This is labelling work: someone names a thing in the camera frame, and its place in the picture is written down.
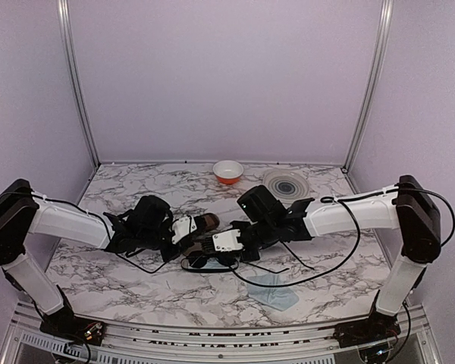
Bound black glasses case beige lining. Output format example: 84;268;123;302
180;253;239;274

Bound aluminium frame post left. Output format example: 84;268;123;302
57;0;101;170

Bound light blue cleaning cloth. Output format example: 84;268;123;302
202;259;238;273
246;274;300;312

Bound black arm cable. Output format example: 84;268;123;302
0;191;175;275
229;187;455;338

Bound orange bowl with white inside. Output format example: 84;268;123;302
212;160;244;185

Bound aluminium frame post right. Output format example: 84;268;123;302
343;0;394;174

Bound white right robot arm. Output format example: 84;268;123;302
218;175;443;340

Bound aluminium front frame rail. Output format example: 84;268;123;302
0;303;441;363

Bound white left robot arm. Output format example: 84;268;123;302
0;179;196;337

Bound aluminium frame post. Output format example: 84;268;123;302
57;0;101;170
343;0;394;174

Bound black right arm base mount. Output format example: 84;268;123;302
333;312;401;348

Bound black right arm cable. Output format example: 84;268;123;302
229;187;455;338

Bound white plate with blue spiral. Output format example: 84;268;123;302
262;168;310;202

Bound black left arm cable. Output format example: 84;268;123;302
0;191;175;275

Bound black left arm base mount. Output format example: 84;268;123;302
39;310;106;346

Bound black sunglasses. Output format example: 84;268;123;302
187;242;315;275

